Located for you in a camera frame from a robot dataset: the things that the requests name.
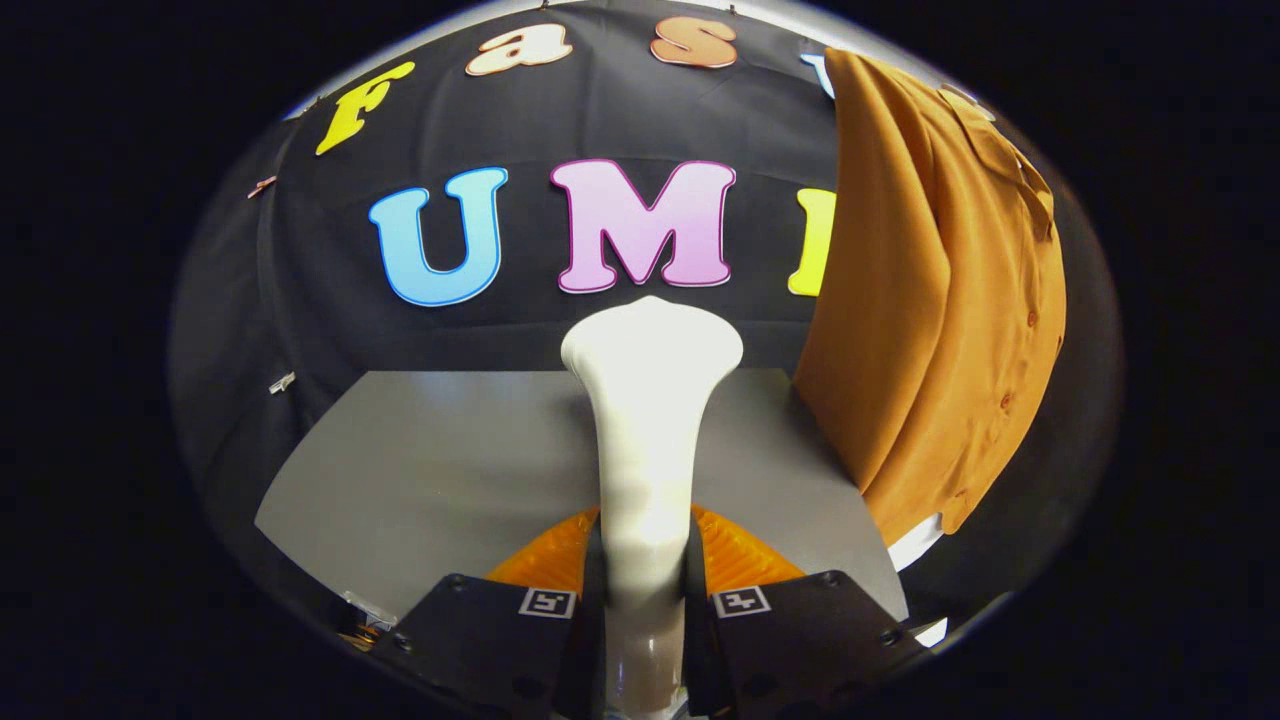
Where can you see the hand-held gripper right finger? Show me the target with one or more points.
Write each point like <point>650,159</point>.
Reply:
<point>800,640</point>

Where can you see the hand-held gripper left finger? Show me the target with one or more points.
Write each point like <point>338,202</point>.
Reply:
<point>480,640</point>

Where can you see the white garment steamer head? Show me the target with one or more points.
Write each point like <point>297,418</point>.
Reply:
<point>648,420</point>

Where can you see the orange-brown button shirt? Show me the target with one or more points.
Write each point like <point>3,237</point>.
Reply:
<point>920,300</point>

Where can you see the white mannequin torso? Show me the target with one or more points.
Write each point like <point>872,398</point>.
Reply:
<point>915,545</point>

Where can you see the small silver clip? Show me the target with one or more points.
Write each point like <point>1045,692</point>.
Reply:
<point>282,382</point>

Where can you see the small reddish clip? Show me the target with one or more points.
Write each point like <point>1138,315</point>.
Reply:
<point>262,186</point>

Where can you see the black backdrop cloth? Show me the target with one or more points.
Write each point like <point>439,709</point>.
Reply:
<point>600,110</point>

